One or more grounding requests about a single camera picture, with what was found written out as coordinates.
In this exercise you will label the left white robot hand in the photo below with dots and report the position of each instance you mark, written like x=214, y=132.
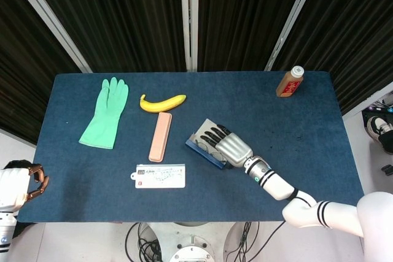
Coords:
x=12, y=182

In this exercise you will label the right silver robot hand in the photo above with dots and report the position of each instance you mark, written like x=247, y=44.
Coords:
x=235, y=150

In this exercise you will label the blue glasses case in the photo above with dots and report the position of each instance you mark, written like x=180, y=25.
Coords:
x=203, y=127

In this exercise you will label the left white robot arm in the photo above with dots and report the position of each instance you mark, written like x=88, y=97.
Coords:
x=6, y=231

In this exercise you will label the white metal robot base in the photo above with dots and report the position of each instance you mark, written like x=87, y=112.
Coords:
x=192, y=248

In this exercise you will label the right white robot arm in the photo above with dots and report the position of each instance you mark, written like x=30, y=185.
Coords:
x=276, y=185

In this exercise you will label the pink oblong case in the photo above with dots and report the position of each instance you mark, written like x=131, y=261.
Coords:
x=160, y=137

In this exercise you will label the white card in clear pouch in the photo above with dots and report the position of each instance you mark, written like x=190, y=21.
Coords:
x=162, y=177

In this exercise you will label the blue felt table cover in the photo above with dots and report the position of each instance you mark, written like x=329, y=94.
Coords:
x=92, y=182

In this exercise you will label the brown bottle with red label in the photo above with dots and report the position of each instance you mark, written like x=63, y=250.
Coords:
x=288, y=85

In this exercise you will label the yellow banana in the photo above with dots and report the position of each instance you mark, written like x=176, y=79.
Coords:
x=159, y=106

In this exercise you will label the black pleated curtain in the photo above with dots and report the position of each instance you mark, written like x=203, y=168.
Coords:
x=122, y=13
x=24, y=75
x=353, y=22
x=239, y=13

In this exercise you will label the green rubber glove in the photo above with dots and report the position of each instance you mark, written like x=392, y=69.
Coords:
x=106, y=114

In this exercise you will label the black and white sneaker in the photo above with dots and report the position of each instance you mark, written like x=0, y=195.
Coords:
x=376, y=127

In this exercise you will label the dark device with coloured lights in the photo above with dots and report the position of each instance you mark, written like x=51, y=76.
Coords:
x=379, y=108

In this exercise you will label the small black object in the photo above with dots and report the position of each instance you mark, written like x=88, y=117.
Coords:
x=387, y=170

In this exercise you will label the white frame post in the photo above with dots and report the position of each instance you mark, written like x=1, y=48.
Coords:
x=49, y=16
x=189, y=13
x=368, y=101
x=291, y=16

